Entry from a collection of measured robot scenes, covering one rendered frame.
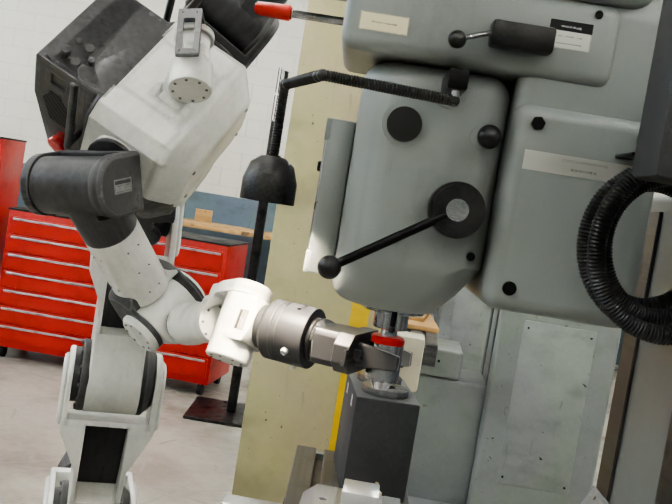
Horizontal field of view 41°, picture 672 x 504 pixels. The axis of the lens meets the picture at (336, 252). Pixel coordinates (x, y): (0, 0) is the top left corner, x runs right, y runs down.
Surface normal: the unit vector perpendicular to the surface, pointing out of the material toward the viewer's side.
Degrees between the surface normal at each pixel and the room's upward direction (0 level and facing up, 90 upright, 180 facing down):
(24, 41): 90
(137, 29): 59
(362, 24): 90
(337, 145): 90
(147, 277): 99
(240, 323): 67
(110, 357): 81
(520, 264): 90
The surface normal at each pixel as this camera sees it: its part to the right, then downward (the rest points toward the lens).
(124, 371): 0.29, -0.04
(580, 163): -0.02, 0.07
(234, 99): 0.81, 0.11
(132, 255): 0.75, 0.32
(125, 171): 0.93, 0.05
